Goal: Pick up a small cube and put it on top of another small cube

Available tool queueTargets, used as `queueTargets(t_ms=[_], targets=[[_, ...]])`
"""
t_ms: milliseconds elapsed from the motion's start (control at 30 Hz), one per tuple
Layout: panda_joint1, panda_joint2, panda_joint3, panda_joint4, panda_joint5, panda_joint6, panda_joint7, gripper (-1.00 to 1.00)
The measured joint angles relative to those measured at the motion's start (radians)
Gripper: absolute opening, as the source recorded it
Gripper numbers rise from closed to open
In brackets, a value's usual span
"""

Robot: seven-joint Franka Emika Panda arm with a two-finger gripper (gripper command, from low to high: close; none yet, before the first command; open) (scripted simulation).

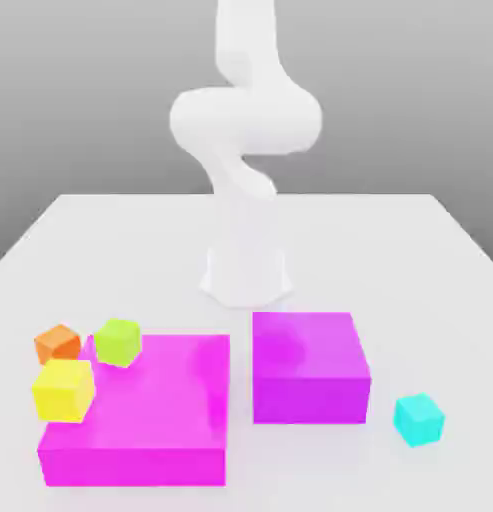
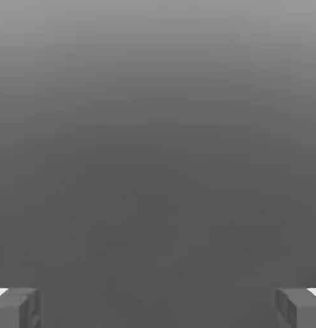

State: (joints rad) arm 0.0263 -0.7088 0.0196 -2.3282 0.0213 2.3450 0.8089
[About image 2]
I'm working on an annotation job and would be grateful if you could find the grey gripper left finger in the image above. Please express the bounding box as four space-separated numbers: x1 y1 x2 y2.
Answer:
0 287 42 328

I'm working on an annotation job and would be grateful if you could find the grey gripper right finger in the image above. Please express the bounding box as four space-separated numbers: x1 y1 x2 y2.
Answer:
274 287 316 328

